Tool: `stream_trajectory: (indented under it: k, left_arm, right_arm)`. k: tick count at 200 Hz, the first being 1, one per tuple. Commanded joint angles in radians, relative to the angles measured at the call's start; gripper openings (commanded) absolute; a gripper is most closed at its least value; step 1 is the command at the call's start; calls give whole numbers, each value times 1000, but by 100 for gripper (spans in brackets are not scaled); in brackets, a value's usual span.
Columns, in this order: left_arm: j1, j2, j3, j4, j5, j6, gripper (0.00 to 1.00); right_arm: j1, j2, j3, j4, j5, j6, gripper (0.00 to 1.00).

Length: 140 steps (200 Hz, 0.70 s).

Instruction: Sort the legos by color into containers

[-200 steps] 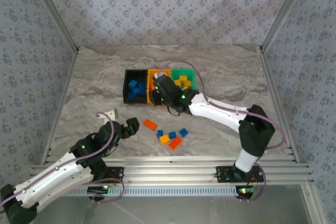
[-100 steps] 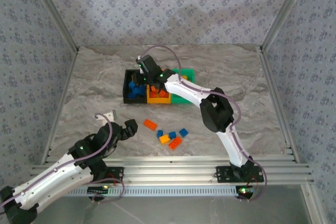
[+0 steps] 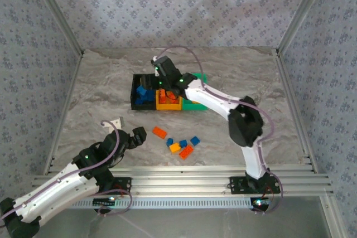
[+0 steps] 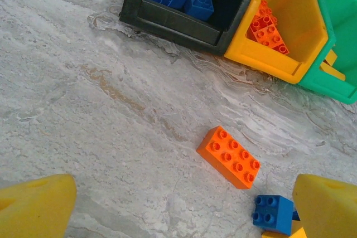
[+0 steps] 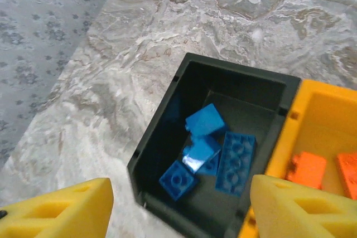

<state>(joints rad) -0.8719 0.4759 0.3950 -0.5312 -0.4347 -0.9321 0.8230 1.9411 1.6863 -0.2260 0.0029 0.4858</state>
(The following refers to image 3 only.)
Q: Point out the small circuit board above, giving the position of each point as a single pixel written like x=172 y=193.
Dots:
x=260 y=202
x=103 y=201

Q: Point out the aluminium frame leg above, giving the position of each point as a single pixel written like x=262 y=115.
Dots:
x=333 y=218

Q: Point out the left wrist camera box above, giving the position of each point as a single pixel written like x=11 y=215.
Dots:
x=114 y=123

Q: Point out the aluminium upright post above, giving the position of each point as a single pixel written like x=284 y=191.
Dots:
x=55 y=12
x=304 y=12

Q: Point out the orange lego brick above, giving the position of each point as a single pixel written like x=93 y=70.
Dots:
x=186 y=151
x=162 y=96
x=159 y=132
x=174 y=101

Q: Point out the aluminium table edge rail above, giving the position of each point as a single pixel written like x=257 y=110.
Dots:
x=181 y=169

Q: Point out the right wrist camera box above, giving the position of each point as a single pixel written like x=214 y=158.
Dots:
x=154 y=60

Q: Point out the aluminium side rail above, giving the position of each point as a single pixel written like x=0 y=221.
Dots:
x=73 y=82
x=288 y=87

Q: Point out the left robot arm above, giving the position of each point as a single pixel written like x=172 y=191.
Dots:
x=55 y=190

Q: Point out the yellow lego brick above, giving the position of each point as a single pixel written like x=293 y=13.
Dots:
x=174 y=147

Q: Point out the black plastic bin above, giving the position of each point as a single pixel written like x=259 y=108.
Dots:
x=134 y=82

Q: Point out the green plastic bin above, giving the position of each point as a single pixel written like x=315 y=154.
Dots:
x=202 y=77

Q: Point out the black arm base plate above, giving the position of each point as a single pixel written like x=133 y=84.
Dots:
x=237 y=188
x=122 y=185

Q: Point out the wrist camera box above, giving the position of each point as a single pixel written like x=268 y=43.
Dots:
x=154 y=60
x=114 y=123

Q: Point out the orange plastic bin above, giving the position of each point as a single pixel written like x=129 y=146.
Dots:
x=167 y=107

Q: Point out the wide aluminium mounting rail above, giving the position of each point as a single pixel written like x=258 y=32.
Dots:
x=181 y=183

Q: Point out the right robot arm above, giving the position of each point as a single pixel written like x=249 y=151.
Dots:
x=212 y=98

